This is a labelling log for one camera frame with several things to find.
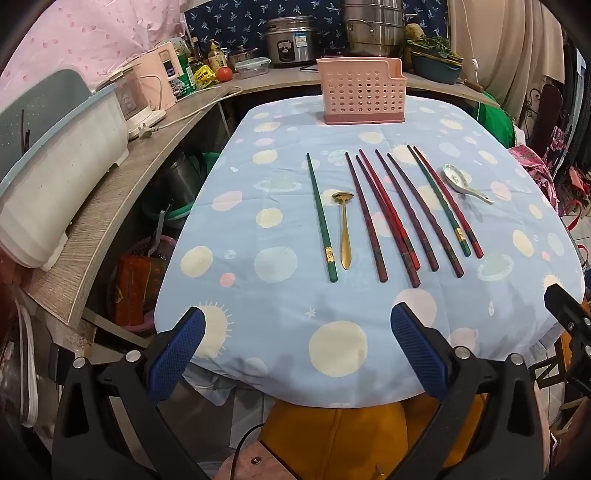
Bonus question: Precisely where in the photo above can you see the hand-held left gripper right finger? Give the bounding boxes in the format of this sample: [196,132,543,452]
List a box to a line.
[390,302,546,480]

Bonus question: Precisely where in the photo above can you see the green chopstick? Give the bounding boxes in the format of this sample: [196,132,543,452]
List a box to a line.
[407,144,472,258]
[306,153,339,283]

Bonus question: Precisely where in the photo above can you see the peach curtain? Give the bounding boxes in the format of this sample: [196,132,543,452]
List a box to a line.
[447,0,568,118]

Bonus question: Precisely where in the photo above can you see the white power cable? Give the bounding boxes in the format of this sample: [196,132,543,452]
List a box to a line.
[137,85,243,140]

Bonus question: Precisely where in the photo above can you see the pink dotted curtain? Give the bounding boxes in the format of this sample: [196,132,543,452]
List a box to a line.
[8,0,186,95]

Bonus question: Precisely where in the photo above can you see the white ceramic spoon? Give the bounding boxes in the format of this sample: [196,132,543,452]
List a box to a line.
[442,164,495,205]

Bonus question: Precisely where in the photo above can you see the navy leaf print cloth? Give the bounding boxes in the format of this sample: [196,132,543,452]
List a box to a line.
[184,0,450,52]

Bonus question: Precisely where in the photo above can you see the clear plastic food container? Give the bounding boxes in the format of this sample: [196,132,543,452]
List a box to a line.
[235,57,271,78]

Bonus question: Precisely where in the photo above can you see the green cloth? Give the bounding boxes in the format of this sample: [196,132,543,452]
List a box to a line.
[470,90,516,149]

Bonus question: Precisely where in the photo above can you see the pink electric kettle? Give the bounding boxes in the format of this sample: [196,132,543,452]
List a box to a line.
[133,41,179,112]

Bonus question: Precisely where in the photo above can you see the pink floral cloth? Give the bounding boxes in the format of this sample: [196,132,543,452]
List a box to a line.
[507,143,560,214]

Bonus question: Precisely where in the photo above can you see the pink perforated utensil basket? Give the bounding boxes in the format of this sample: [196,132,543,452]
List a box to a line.
[316,57,408,126]

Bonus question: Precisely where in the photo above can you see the dark blue basin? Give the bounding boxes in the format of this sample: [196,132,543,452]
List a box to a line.
[410,52,464,85]

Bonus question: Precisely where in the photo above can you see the glass lidded pot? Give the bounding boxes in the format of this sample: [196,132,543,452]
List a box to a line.
[228,45,260,70]

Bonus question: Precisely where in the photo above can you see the red bag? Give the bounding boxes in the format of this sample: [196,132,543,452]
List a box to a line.
[112,254,170,331]

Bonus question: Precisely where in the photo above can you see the yellow garment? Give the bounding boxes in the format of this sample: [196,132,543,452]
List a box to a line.
[257,392,491,480]

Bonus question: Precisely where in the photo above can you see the tall steel steamer pot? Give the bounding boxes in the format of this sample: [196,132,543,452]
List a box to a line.
[340,0,405,59]

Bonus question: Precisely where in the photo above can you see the green basin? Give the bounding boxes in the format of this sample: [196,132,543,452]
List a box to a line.
[140,151,219,228]

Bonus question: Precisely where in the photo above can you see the dark wooden chair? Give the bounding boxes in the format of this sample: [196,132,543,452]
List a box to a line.
[526,84,567,145]

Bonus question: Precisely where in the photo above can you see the green leafy vegetables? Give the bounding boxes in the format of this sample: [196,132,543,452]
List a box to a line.
[406,34,464,64]

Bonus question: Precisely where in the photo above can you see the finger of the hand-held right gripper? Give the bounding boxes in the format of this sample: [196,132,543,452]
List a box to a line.
[544,283,591,366]

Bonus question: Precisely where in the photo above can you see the steel rice cooker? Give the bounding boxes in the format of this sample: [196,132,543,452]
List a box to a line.
[264,16,320,68]

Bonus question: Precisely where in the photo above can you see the gold metal spoon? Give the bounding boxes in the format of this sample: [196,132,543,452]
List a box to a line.
[332,191,356,271]

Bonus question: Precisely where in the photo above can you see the white blender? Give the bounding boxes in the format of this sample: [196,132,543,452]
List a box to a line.
[107,69,167,140]

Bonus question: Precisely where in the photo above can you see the yellow oil bottle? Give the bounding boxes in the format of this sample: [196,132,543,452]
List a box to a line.
[207,39,227,73]

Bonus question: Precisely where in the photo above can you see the dark red chopstick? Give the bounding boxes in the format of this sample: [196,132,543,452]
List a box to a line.
[345,151,387,282]
[387,153,465,278]
[375,149,440,272]
[355,155,421,289]

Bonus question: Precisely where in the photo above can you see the white plastic bin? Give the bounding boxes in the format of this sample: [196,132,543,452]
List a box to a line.
[0,69,130,271]

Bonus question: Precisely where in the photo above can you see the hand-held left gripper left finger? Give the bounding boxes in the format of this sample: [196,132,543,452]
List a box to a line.
[52,305,208,480]

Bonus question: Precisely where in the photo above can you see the yellow snack packet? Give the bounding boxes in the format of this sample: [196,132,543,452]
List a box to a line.
[193,64,218,89]

